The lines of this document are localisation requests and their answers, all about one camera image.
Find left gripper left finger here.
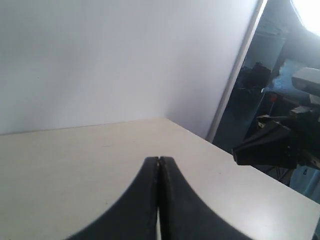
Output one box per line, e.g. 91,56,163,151
68,157,159,240

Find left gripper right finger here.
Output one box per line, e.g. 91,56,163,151
157,156,248,240

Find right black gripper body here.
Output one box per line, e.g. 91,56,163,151
257,104,320,171

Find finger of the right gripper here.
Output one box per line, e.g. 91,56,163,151
232,122,298,169

